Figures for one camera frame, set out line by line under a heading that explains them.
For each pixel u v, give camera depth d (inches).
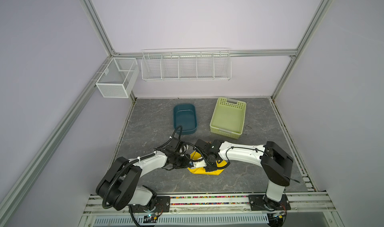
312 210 28.6
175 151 27.6
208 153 25.1
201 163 29.0
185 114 43.0
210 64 39.9
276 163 18.2
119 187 16.7
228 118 43.5
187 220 62.1
